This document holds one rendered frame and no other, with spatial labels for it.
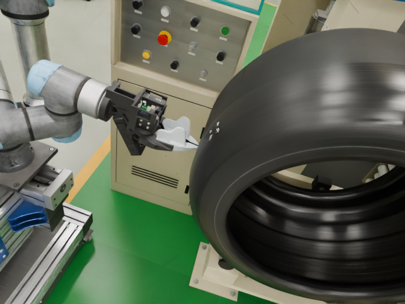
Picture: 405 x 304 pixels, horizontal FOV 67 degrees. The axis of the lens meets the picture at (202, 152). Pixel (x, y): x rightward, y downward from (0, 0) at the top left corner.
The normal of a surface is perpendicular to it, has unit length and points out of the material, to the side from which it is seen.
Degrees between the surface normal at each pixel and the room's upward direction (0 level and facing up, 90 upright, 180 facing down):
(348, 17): 90
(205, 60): 90
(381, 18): 90
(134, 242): 0
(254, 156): 84
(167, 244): 0
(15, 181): 0
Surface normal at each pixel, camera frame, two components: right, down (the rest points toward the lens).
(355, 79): -0.24, -0.55
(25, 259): 0.21, -0.69
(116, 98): -0.22, 0.64
